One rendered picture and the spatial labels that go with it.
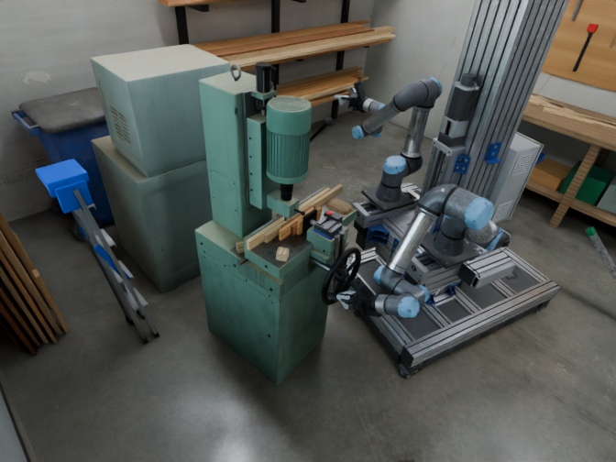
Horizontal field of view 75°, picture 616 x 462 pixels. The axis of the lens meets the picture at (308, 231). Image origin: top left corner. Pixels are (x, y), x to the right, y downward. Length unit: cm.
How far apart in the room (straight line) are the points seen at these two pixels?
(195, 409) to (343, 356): 88
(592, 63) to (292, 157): 333
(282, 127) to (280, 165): 16
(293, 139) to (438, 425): 167
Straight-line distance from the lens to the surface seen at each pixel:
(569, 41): 451
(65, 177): 197
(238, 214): 194
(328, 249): 180
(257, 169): 177
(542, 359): 300
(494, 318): 274
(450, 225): 200
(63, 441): 251
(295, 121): 155
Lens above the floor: 208
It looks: 38 degrees down
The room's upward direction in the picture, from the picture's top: 4 degrees clockwise
